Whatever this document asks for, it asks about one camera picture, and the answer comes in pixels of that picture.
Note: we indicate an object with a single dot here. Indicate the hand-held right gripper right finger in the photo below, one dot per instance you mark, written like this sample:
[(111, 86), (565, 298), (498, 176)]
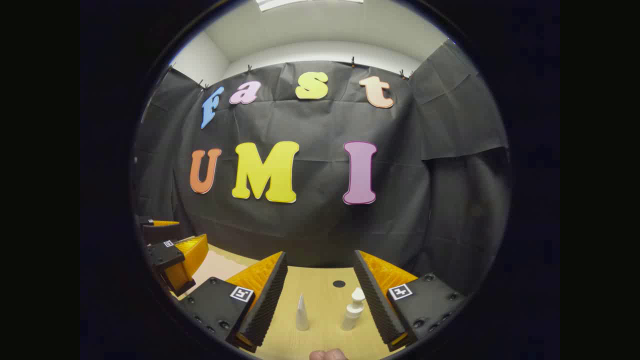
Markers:
[(375, 300)]

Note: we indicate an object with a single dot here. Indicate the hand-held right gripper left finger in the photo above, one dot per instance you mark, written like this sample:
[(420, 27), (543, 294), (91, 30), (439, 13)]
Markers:
[(270, 300)]

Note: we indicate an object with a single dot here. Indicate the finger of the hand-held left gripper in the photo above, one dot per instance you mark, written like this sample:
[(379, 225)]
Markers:
[(160, 232), (165, 255)]

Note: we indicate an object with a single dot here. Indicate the white pump bottle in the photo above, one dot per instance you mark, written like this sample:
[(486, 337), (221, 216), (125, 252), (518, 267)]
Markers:
[(351, 315)]

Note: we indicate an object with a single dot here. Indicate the white cosmetic tube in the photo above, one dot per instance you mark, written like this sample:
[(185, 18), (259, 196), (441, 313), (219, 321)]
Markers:
[(302, 317)]

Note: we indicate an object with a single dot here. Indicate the black backdrop cloth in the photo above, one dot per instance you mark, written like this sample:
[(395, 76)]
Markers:
[(310, 225)]

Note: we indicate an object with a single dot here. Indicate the ceiling light panel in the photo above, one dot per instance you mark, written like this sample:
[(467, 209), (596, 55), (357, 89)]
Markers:
[(280, 4)]

